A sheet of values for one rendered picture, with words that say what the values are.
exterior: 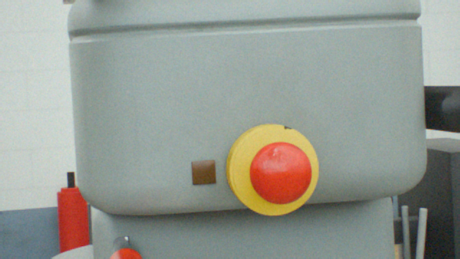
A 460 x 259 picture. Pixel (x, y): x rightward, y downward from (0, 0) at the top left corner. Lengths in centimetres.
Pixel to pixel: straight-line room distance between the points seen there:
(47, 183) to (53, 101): 42
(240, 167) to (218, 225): 13
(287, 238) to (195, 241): 7
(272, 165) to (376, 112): 10
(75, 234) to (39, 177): 36
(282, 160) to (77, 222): 437
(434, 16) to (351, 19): 475
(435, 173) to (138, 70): 61
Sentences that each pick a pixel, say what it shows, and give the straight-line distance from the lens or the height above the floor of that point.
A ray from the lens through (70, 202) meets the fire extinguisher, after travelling 495.
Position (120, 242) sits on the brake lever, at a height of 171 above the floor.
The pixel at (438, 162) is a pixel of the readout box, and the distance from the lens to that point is 118.
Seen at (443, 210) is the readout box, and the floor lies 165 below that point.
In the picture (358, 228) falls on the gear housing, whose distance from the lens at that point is 78.
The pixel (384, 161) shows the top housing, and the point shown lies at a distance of 68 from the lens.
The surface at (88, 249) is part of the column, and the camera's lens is 158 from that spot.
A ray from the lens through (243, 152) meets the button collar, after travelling 63.
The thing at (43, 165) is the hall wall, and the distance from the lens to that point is 508.
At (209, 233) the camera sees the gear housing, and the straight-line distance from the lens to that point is 75.
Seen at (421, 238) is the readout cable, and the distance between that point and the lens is 119.
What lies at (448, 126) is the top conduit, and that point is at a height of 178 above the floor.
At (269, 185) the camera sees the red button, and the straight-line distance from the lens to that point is 61.
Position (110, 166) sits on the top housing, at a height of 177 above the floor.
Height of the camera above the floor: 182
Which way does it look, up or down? 3 degrees down
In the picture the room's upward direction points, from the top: 3 degrees counter-clockwise
